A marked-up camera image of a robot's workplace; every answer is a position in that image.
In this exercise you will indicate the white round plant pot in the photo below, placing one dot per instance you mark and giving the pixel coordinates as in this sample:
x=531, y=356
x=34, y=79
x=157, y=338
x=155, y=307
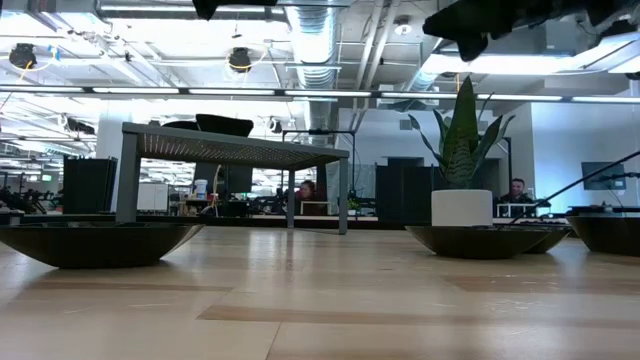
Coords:
x=462, y=207

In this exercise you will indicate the grey perforated metal shelf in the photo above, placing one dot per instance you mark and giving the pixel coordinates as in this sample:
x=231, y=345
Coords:
x=225, y=150

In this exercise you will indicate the black wavy square mini plate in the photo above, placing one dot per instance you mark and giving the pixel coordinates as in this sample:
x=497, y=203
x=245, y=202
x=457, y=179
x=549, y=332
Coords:
x=610, y=235
x=224, y=125

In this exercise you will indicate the black low table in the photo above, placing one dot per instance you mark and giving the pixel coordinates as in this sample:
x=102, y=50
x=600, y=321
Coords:
x=615, y=209

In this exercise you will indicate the small potted plant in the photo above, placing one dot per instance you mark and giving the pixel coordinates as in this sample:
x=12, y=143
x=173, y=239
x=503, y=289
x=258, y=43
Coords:
x=353, y=205

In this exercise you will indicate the wall monitor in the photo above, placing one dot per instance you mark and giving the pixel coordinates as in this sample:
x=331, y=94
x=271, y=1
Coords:
x=600, y=175

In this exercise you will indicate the black partition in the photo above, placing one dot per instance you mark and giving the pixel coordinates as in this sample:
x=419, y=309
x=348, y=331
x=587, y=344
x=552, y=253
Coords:
x=405, y=195

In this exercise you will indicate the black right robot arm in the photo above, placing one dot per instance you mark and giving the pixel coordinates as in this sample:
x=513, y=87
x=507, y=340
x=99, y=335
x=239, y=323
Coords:
x=600, y=10

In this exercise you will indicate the silver ventilation duct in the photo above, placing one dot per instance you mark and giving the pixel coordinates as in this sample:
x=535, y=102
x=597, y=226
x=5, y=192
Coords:
x=315, y=50

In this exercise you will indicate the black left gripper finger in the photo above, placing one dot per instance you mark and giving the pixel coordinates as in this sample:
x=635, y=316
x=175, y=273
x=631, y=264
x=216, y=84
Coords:
x=205, y=9

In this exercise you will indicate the person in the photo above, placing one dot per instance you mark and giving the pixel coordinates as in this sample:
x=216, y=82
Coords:
x=306, y=192
x=517, y=187

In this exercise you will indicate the white container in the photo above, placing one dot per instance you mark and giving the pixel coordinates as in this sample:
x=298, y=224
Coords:
x=200, y=190

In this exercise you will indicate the black cabinet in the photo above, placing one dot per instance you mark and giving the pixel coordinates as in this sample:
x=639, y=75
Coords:
x=90, y=185

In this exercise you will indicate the long ceiling light rail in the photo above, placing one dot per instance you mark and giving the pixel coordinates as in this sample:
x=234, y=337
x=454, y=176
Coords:
x=135, y=91

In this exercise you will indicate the green snake plant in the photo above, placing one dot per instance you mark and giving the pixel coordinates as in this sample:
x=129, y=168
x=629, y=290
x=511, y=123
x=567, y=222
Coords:
x=462, y=145

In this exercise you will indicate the black leaf-shaped mini plate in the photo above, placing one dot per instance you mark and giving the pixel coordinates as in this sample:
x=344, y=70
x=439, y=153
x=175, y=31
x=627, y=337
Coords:
x=95, y=245
x=475, y=242
x=552, y=240

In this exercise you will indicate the black ceiling device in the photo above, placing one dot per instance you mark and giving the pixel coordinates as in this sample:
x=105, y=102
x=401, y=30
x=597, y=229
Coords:
x=240, y=60
x=22, y=56

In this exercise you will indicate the black teardrop mini plate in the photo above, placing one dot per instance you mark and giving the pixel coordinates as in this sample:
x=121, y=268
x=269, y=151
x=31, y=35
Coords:
x=180, y=125

